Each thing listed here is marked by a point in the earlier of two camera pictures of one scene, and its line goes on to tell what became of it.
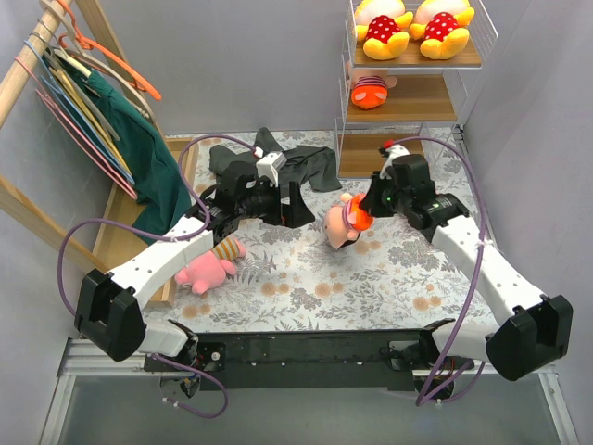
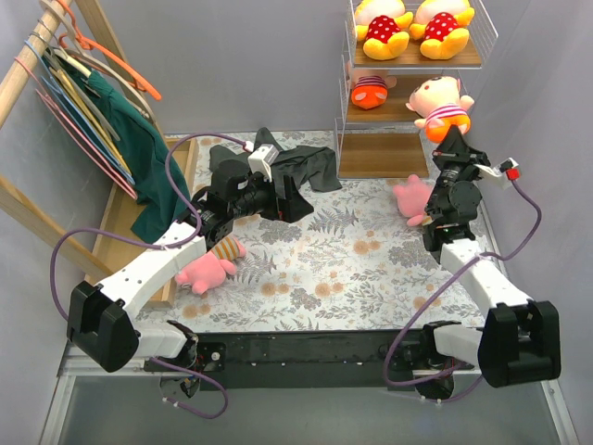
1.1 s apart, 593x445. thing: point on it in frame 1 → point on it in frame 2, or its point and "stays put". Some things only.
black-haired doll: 344,222 → 438,102
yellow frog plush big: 380,23 stays put
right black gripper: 374,197 → 457,158
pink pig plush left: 207,271 stays put
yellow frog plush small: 441,26 stays put
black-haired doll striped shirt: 371,91 stays put
